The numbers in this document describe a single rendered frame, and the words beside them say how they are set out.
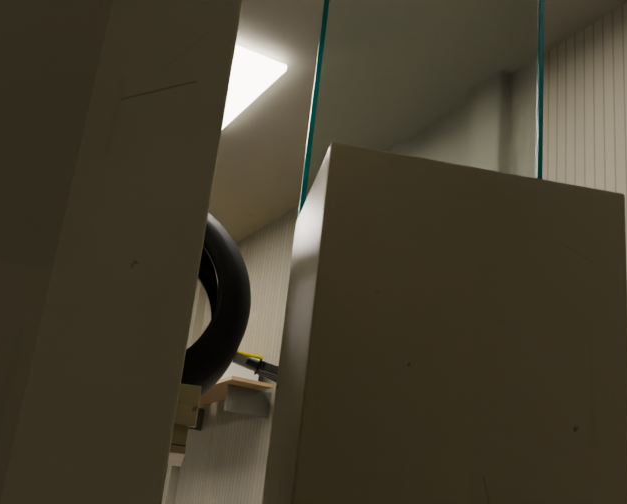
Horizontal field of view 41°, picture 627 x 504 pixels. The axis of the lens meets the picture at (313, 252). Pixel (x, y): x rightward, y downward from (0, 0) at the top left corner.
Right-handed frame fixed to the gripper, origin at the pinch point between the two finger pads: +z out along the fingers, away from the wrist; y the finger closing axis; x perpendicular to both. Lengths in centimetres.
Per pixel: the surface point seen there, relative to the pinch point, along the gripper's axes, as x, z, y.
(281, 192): -259, 19, -466
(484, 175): -25, -25, 101
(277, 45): -251, 54, -236
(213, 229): -25.8, 21.8, 18.0
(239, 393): -80, -15, -485
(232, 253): -21.9, 14.6, 17.1
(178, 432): 27.3, 9.0, 24.2
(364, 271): 1, -11, 101
